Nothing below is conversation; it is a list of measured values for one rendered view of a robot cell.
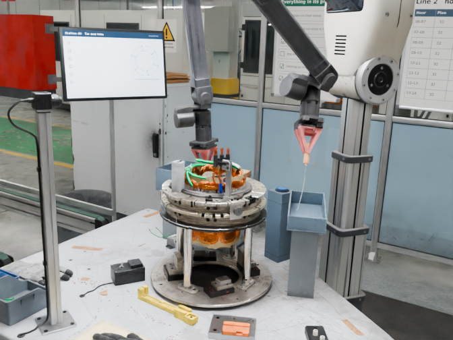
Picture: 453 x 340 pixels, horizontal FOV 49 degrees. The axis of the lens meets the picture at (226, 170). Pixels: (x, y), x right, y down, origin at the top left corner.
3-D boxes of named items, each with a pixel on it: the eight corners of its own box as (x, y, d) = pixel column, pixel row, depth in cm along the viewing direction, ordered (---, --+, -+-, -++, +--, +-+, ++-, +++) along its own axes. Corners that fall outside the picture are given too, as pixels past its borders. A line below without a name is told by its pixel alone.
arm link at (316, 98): (325, 83, 146) (312, 88, 151) (307, 77, 143) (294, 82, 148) (323, 106, 145) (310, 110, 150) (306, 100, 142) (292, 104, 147)
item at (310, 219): (318, 312, 143) (327, 219, 136) (281, 307, 144) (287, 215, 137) (317, 273, 167) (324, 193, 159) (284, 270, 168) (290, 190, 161)
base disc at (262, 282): (125, 288, 150) (125, 285, 150) (187, 243, 184) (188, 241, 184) (243, 321, 135) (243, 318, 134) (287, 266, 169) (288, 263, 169)
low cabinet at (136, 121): (201, 219, 434) (204, 81, 403) (162, 239, 388) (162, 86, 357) (114, 197, 484) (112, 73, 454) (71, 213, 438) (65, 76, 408)
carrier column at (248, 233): (240, 285, 152) (243, 222, 147) (243, 282, 154) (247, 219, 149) (248, 287, 151) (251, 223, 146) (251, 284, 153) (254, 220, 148)
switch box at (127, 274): (110, 277, 159) (110, 261, 157) (139, 272, 163) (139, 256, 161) (114, 286, 153) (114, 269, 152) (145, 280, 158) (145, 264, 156)
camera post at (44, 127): (59, 318, 135) (47, 109, 120) (63, 324, 132) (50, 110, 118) (48, 322, 133) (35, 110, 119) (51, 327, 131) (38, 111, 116)
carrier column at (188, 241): (182, 290, 148) (183, 224, 143) (186, 287, 150) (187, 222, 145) (189, 292, 147) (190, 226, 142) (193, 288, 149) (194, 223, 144)
